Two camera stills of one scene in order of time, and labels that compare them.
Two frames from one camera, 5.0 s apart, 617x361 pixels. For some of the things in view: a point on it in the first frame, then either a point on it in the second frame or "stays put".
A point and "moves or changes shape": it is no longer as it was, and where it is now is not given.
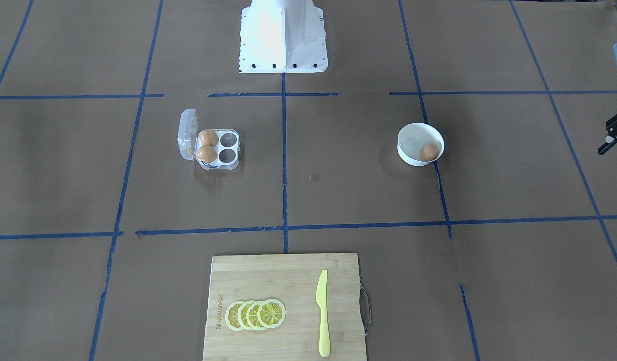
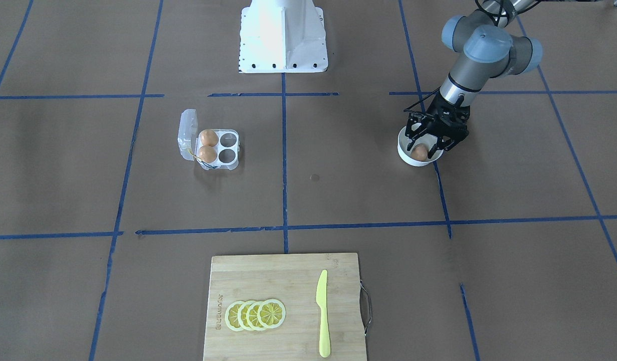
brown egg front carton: [207, 154] stays put
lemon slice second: [242, 315] stays put
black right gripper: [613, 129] to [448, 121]
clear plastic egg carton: [211, 149] stays put
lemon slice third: [252, 317] stays put
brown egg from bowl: [428, 153] moves or changes shape
